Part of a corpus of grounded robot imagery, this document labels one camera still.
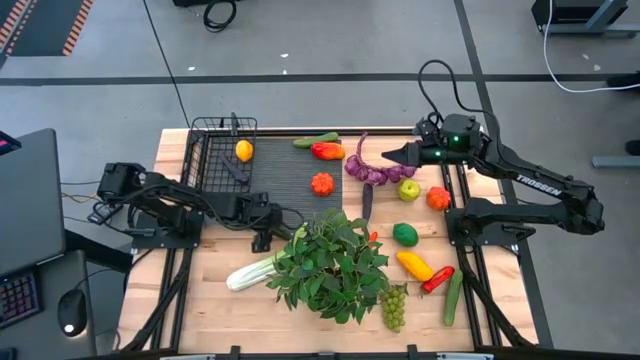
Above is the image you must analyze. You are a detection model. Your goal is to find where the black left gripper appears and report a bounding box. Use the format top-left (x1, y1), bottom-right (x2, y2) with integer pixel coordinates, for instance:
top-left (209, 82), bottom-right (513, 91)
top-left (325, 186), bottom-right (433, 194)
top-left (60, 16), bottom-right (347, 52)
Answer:
top-left (234, 192), bottom-right (296, 241)

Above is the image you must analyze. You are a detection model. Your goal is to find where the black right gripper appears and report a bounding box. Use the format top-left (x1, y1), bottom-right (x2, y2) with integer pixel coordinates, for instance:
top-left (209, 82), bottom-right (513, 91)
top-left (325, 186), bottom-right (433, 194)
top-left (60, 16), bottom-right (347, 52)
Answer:
top-left (382, 141), bottom-right (472, 167)

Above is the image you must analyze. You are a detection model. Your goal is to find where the yellow-green apple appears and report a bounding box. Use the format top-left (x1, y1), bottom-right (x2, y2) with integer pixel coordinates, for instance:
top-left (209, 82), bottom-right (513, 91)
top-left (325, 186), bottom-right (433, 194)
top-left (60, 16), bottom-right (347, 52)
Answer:
top-left (397, 179), bottom-right (422, 203)

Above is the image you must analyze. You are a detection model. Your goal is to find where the pale green celery stalk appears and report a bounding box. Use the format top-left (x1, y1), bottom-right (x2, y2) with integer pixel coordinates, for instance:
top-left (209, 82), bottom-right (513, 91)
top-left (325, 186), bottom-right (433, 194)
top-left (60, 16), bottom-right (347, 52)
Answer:
top-left (225, 223), bottom-right (309, 293)

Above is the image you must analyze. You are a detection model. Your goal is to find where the orange tangerine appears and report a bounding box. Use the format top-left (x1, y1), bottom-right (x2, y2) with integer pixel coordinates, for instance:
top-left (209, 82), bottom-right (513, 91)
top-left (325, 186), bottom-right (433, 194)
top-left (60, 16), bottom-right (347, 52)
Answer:
top-left (426, 186), bottom-right (452, 212)

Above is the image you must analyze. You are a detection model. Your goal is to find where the orange ridged pumpkin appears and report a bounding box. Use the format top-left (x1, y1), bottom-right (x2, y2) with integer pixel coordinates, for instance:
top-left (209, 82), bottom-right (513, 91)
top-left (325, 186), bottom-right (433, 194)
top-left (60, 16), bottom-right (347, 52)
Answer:
top-left (310, 172), bottom-right (336, 197)

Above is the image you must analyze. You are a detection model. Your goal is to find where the black wire basket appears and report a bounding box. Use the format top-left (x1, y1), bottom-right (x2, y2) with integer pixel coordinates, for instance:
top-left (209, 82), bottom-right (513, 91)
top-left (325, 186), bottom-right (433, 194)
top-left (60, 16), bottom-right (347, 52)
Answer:
top-left (180, 112), bottom-right (259, 195)

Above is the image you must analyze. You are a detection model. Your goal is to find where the red and yellow pepper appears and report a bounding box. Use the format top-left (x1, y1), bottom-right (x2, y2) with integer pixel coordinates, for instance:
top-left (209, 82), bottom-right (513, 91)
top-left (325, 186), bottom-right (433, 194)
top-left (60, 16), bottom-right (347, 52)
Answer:
top-left (310, 141), bottom-right (347, 162)

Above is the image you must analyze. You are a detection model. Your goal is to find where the green lime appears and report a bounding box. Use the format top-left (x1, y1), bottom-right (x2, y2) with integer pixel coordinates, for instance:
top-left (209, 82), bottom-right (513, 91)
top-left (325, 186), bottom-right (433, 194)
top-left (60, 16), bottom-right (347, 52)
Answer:
top-left (392, 222), bottom-right (420, 248)

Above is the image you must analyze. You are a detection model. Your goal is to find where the yellow lemon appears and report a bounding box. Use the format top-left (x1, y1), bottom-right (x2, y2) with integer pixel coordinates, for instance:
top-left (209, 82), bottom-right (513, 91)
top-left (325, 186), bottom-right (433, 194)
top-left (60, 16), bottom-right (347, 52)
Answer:
top-left (235, 139), bottom-right (255, 163)

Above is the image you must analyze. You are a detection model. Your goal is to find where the green cucumber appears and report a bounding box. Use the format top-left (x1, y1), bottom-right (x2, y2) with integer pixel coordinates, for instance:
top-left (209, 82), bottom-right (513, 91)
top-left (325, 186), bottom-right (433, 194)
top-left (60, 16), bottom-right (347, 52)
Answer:
top-left (443, 269), bottom-right (465, 328)
top-left (292, 131), bottom-right (340, 150)

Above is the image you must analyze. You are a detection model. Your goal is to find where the yellow bell pepper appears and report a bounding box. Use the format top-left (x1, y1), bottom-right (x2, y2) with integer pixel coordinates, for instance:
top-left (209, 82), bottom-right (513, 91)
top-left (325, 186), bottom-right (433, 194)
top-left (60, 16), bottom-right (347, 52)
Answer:
top-left (396, 250), bottom-right (435, 283)

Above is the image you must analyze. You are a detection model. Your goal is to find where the shiny red pepper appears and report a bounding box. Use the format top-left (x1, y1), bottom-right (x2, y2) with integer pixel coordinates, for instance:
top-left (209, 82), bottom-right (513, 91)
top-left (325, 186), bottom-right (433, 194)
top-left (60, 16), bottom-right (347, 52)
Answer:
top-left (421, 265), bottom-right (456, 295)

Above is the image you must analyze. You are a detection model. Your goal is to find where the green grape bunch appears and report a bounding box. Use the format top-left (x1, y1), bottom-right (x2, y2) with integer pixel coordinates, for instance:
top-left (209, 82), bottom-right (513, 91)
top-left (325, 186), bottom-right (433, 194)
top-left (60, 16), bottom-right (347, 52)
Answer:
top-left (379, 283), bottom-right (410, 334)

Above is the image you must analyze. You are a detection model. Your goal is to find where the grey woven placemat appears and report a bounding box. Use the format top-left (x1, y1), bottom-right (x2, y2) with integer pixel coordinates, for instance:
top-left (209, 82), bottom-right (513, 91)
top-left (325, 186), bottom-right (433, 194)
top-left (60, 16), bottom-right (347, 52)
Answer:
top-left (199, 137), bottom-right (345, 232)

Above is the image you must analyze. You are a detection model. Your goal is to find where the black pot with leafy plant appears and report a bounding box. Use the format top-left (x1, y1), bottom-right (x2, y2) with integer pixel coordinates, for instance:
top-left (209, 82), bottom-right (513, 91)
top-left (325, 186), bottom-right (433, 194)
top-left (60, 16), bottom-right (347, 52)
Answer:
top-left (265, 207), bottom-right (391, 325)

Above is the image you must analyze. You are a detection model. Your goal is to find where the black power adapter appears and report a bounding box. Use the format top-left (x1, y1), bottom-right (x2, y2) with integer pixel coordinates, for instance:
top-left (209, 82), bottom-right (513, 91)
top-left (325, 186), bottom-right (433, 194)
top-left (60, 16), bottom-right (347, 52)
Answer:
top-left (87, 202), bottom-right (116, 226)

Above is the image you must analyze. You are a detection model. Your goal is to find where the grey metal floor bar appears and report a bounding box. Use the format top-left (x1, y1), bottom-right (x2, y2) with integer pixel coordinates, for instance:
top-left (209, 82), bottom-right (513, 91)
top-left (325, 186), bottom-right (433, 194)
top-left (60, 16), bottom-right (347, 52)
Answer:
top-left (592, 155), bottom-right (640, 169)

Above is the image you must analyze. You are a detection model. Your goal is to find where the black box on grey stand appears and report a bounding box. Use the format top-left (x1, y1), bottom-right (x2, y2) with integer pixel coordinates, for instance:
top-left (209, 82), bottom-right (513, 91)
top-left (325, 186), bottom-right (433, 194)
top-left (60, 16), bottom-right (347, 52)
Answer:
top-left (530, 0), bottom-right (640, 40)

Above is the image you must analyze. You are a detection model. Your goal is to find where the black computer mouse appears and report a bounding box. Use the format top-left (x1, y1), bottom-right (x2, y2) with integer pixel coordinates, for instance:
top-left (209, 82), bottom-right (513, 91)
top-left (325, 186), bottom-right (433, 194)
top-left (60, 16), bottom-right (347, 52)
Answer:
top-left (56, 288), bottom-right (89, 338)

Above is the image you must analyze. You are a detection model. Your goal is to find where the grey monitor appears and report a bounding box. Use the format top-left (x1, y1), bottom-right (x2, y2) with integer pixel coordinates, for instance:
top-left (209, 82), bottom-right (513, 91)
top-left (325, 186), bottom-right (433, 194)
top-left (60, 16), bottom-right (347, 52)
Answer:
top-left (0, 128), bottom-right (66, 276)

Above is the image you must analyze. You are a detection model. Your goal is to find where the grey desk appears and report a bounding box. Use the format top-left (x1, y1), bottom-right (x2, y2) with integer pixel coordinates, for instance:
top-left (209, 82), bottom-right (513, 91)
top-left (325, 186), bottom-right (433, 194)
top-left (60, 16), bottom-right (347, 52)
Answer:
top-left (0, 249), bottom-right (99, 360)

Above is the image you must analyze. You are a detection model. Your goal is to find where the backlit keyboard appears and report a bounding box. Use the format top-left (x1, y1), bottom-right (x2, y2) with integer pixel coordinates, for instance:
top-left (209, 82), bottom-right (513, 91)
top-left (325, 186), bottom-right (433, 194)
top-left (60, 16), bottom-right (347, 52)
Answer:
top-left (0, 269), bottom-right (44, 331)

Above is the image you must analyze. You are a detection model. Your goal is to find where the dark device with red light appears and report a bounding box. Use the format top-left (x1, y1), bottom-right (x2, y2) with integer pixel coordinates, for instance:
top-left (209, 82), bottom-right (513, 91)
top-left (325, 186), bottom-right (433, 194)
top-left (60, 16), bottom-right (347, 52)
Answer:
top-left (0, 130), bottom-right (23, 157)

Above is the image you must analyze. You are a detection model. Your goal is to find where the hazard striped floor mat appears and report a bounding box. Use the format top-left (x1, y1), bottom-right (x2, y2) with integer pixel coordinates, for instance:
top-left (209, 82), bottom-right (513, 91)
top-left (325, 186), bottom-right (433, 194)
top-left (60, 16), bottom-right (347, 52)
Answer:
top-left (0, 0), bottom-right (95, 69)

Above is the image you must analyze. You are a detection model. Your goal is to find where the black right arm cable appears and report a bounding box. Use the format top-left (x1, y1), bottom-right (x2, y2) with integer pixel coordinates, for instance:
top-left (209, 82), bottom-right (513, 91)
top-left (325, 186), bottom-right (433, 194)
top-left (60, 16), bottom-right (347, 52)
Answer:
top-left (417, 58), bottom-right (501, 146)

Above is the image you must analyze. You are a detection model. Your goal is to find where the white floor cable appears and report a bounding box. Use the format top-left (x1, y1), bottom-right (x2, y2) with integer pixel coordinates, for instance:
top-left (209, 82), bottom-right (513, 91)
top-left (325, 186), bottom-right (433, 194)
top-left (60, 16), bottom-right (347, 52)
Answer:
top-left (542, 0), bottom-right (640, 95)

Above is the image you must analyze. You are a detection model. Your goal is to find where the thin black hanging cable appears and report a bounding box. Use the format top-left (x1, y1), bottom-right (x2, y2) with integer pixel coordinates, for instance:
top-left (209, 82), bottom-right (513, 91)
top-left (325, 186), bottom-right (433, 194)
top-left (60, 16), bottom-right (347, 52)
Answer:
top-left (142, 0), bottom-right (192, 128)

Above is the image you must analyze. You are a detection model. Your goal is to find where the yellow cable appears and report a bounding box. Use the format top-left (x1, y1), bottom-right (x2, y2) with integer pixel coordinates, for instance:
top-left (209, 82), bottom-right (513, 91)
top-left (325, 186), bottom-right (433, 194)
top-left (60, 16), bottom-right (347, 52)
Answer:
top-left (62, 192), bottom-right (101, 205)

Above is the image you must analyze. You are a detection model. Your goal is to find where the black coiled cable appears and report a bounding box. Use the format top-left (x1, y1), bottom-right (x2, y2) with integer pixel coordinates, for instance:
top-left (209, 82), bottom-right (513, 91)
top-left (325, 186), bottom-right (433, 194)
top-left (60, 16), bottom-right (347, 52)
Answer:
top-left (202, 0), bottom-right (239, 34)

